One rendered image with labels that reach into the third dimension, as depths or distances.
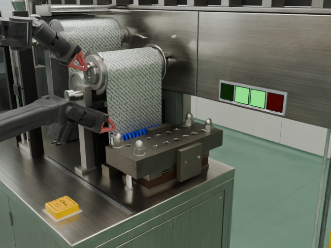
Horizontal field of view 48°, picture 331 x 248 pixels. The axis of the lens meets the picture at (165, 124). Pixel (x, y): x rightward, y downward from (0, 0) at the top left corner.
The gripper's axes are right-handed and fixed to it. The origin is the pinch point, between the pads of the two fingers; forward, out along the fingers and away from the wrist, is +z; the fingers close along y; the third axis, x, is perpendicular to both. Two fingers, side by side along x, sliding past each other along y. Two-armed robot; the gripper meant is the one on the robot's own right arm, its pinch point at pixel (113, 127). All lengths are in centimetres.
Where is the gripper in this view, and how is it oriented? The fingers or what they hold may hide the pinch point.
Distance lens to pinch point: 125.2
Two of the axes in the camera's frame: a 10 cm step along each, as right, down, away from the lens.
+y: 6.8, 2.3, -7.0
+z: 6.4, 2.9, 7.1
